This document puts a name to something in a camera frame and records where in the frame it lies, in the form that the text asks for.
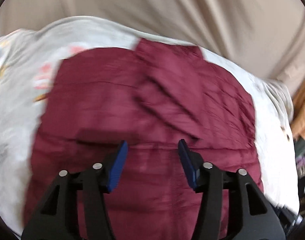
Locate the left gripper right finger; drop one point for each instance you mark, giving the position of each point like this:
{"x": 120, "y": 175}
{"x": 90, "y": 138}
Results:
{"x": 249, "y": 214}

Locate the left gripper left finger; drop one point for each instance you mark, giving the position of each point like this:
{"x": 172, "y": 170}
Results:
{"x": 74, "y": 206}

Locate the maroon puffer jacket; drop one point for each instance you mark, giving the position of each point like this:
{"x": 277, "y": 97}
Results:
{"x": 151, "y": 97}

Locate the orange hanging garment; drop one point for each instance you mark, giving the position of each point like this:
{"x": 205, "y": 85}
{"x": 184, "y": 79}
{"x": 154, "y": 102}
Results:
{"x": 298, "y": 123}

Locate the floral fleece blanket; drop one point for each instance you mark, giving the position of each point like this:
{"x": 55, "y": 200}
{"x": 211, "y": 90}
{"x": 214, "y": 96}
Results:
{"x": 29, "y": 60}

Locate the beige curtain backdrop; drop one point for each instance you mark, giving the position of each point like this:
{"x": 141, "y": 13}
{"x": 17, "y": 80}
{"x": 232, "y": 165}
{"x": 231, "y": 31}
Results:
{"x": 264, "y": 37}

